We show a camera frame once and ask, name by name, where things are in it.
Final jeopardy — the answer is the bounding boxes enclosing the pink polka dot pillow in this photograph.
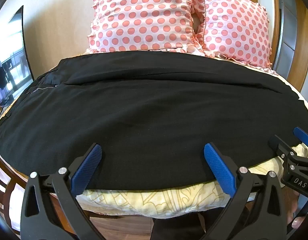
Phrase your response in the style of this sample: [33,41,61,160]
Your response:
[191,0,273,68]
[87,0,207,54]

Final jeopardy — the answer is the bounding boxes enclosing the yellow patterned bed sheet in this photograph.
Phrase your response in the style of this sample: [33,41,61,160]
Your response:
[76,72,308,218]

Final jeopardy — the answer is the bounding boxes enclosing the black pants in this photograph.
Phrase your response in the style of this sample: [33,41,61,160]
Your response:
[0,51,308,190]

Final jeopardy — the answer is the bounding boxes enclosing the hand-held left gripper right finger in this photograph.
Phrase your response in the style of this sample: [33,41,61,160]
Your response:
[201,143,289,240]

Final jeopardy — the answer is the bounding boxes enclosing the person's right hand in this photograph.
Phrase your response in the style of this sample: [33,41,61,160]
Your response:
[285,189,308,230]

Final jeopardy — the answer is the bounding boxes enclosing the brown wooden bed frame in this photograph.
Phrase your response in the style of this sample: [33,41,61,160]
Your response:
[0,152,154,233]

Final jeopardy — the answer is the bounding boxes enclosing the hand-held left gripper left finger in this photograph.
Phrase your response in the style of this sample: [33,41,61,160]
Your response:
[20,143,104,240]

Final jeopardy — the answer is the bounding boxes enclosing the black-framed wall mirror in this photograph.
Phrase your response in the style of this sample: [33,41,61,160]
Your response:
[0,5,34,113]

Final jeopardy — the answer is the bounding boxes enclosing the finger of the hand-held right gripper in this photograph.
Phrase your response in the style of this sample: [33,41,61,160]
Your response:
[293,126,308,155]
[268,134,299,174]

